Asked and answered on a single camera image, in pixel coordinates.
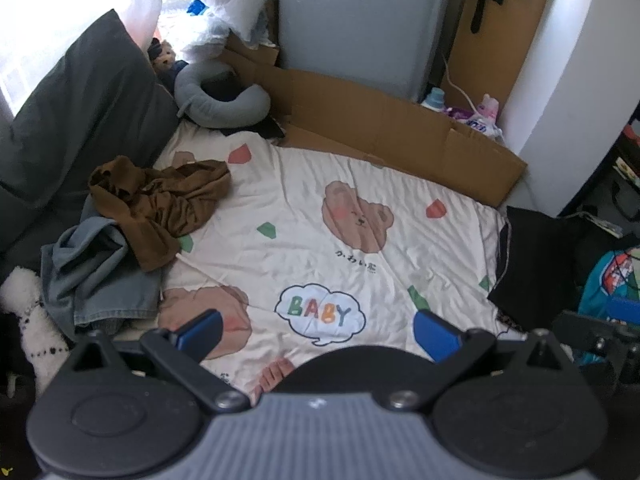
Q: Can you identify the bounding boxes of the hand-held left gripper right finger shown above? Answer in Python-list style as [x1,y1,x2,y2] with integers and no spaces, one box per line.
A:
[386,310,574,413]

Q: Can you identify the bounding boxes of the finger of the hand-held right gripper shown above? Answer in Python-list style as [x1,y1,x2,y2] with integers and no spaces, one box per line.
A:
[607,297,640,322]
[555,310,640,361]

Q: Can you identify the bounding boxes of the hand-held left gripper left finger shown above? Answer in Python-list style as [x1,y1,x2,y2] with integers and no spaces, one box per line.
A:
[69,310,250,414]

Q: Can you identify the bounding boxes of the brown t-shirt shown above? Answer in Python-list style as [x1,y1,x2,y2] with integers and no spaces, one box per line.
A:
[88,156,232,273]

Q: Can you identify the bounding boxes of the teal printed cloth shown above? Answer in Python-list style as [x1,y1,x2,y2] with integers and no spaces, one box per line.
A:
[580,245,640,336]

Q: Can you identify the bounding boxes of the black folded garment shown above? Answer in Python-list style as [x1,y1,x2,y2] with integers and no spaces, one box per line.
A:
[487,205,601,333]

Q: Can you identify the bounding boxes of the person's foot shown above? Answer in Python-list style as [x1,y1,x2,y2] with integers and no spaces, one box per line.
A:
[250,357,297,406]

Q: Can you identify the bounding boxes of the blue-grey denim pants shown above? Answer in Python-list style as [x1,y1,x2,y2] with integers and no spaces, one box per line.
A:
[41,217,163,333]

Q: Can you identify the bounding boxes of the white bear printed blanket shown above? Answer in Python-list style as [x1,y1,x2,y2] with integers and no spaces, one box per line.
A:
[152,125,531,401]

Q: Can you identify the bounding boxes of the white fluffy dotted cloth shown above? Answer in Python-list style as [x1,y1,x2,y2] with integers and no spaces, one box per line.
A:
[0,266,71,396]

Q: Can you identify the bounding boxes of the black cloth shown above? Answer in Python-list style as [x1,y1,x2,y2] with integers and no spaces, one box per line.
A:
[220,117,286,141]

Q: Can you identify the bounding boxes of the brown cardboard sheet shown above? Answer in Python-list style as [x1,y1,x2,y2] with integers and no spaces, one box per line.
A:
[220,47,528,208]

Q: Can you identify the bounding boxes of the white and pink refill bag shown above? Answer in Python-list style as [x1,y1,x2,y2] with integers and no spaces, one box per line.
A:
[462,94,505,141]

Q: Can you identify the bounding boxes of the grey neck pillow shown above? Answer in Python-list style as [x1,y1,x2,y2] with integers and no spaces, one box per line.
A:
[173,62,272,128]

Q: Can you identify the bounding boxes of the detergent bottle with blue cap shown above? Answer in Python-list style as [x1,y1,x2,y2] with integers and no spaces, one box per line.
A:
[420,87,447,113]

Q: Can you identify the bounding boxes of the dark grey pillow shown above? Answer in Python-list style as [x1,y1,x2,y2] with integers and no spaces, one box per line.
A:
[0,8,178,271]

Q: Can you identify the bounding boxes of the brown plush toy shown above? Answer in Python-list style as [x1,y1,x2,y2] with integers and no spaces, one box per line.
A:
[147,37,190,93]

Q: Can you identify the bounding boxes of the clear plastic bag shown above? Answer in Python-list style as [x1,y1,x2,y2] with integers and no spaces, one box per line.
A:
[177,7,236,63]

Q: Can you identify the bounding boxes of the grey refrigerator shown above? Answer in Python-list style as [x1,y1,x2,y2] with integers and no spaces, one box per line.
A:
[277,0,471,103]

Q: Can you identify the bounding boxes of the white curtain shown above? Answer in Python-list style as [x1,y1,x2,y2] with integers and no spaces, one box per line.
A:
[0,0,166,116]

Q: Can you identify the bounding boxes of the white cable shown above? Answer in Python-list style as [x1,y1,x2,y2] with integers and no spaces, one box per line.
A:
[442,52,481,111]

